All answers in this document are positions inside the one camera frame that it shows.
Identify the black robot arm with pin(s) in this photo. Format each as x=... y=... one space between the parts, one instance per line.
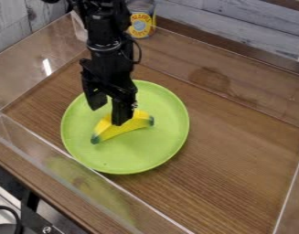
x=106 y=19

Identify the black metal table bracket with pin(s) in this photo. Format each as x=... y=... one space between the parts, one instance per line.
x=34 y=224

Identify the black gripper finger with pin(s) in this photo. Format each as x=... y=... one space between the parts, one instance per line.
x=122 y=110
x=97 y=98

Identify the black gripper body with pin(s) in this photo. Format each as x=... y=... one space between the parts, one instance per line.
x=109 y=68

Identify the green round plate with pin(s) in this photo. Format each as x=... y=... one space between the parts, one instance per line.
x=139 y=150

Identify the yellow labelled tin can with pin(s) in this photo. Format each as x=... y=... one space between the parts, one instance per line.
x=143 y=18

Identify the yellow toy banana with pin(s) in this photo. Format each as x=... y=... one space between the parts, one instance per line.
x=105 y=130

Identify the clear acrylic enclosure walls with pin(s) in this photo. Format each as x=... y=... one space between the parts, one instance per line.
x=230 y=183

